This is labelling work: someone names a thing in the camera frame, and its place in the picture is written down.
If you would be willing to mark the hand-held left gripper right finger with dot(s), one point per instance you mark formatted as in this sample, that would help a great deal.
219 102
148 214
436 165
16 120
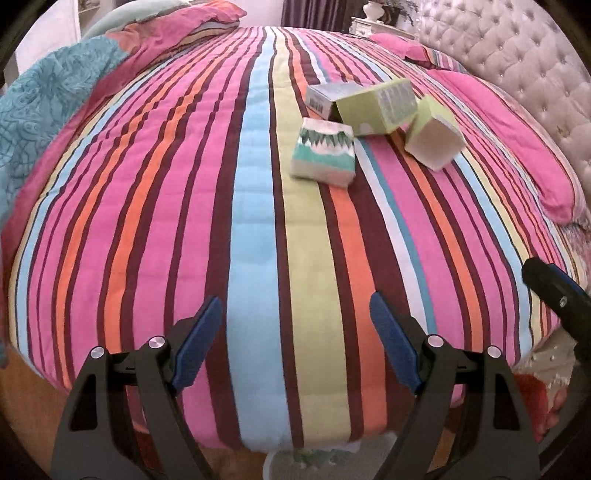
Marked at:
395 341

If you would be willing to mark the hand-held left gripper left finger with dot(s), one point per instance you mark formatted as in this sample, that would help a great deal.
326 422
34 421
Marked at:
198 341

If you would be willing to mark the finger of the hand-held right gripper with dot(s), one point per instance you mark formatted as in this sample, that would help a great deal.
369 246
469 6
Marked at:
554 290

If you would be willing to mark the white mesh waste basket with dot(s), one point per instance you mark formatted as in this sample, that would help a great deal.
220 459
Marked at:
277 466

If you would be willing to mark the pale green long box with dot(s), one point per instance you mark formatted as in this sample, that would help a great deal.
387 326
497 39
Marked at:
436 143

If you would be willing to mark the green printed tissue pack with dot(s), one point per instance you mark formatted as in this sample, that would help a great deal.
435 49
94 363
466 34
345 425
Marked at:
323 157

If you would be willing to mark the lime green box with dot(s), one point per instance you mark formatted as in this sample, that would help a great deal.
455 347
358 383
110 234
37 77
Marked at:
364 113

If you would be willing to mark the grey cardboard box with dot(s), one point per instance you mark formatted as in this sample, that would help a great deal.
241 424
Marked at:
323 98

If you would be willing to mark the person's right hand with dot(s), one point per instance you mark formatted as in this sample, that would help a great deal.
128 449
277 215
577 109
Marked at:
551 408

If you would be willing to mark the red shaggy rug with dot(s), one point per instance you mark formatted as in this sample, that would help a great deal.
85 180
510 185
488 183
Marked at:
528 387

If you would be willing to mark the striped bedspread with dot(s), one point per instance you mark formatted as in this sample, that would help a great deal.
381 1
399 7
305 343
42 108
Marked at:
161 207

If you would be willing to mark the large pink pillow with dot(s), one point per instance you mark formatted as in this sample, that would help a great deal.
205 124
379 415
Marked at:
508 124

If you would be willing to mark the tufted beige headboard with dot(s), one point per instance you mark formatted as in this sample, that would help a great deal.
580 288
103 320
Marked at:
508 46

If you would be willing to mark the teal patterned blanket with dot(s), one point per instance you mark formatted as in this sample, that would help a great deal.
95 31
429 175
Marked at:
46 101

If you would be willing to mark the small pink pillow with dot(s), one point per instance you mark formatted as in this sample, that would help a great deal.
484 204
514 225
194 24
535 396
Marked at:
397 46

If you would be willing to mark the white nightstand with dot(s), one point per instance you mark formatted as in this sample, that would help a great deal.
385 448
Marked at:
383 28

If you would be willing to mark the folded pink striped quilt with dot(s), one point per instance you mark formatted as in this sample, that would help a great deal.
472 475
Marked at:
184 23

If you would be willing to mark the white vase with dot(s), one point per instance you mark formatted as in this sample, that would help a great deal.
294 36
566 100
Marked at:
374 10

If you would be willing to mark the light teal pillow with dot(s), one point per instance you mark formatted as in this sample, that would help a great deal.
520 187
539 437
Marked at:
111 19

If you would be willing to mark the purple curtain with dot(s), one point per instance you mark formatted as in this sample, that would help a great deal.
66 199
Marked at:
314 14

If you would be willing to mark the white wardrobe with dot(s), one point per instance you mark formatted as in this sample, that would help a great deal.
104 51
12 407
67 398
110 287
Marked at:
46 32

